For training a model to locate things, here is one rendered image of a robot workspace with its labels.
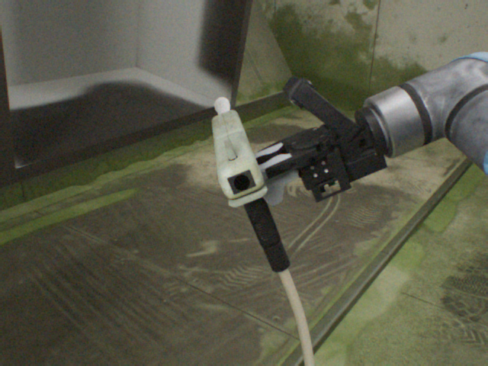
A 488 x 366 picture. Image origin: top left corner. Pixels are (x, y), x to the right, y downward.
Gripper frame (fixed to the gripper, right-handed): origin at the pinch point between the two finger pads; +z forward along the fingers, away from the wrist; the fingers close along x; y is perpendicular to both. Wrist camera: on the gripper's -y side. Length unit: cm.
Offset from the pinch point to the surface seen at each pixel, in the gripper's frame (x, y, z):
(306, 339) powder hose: -2.5, 28.3, 0.3
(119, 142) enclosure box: 26.2, -5.7, 18.9
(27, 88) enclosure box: 49, -20, 37
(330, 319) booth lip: 26, 50, -5
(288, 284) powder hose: -1.3, 18.9, -0.6
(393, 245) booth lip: 55, 59, -31
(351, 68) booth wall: 200, 39, -76
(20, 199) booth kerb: 92, 11, 73
